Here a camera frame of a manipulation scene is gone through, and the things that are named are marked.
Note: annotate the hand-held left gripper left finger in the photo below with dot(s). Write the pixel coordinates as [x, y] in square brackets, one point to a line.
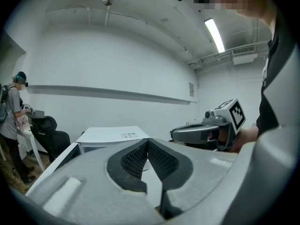
[93, 184]

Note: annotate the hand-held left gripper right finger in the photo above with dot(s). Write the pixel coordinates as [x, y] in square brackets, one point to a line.
[206, 172]

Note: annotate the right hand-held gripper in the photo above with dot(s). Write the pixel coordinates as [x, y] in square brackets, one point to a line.
[237, 115]

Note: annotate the white microwave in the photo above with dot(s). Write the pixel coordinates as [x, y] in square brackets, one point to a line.
[105, 133]

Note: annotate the person's right forearm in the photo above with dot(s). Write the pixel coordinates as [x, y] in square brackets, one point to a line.
[248, 137]

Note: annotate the black office chair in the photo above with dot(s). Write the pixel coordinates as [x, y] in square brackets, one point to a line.
[54, 137]

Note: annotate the white ceiling pipes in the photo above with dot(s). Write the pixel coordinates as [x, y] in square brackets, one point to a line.
[211, 60]

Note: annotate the person's black shirt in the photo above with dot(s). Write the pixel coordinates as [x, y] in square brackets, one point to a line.
[269, 116]

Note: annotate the white desk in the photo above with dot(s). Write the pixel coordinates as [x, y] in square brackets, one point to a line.
[28, 135]

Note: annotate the small grey box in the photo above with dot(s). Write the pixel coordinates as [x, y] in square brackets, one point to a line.
[39, 113]

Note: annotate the white air conditioner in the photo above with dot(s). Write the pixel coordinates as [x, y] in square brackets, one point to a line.
[245, 55]

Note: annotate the long ceiling light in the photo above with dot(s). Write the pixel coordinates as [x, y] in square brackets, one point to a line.
[214, 35]

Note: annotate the dark backpack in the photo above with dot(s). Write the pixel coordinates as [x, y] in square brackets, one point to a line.
[3, 102]

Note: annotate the ceiling smoke detector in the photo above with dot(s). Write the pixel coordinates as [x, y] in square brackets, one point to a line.
[107, 2]

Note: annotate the right hand-held gripper camera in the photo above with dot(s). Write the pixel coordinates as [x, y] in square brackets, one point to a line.
[207, 114]

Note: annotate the wall poster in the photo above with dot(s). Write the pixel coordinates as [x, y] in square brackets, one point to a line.
[191, 89]

